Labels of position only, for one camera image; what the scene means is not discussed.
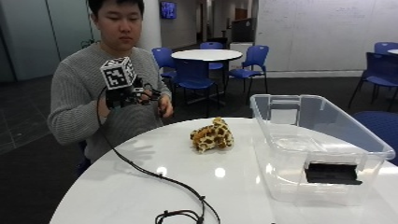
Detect white cube with black markers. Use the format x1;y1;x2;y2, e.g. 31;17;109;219
100;56;139;91

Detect blue chair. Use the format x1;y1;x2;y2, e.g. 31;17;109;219
373;41;398;56
348;51;398;112
151;47;180;82
225;44;272;96
198;41;225;71
173;58;221;119

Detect spotted giraffe soft toy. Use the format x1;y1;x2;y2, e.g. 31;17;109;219
189;116;236;154

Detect the person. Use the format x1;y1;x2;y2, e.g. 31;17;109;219
47;0;176;164

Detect round white table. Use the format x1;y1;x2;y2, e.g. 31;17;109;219
170;49;244;105

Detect white round pillar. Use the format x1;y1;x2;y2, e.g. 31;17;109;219
137;0;162;52

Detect white box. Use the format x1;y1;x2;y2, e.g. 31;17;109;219
228;41;256;71

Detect black cabinet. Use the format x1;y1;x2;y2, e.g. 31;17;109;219
230;18;256;44

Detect clear plastic storage bin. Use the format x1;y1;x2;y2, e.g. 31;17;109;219
249;93;397;207

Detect black glove cable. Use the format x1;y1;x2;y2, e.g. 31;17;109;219
96;87;222;224

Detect wall screen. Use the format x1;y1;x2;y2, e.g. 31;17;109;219
160;1;178;20

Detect black bin handle latch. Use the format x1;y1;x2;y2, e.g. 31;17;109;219
304;161;365;187

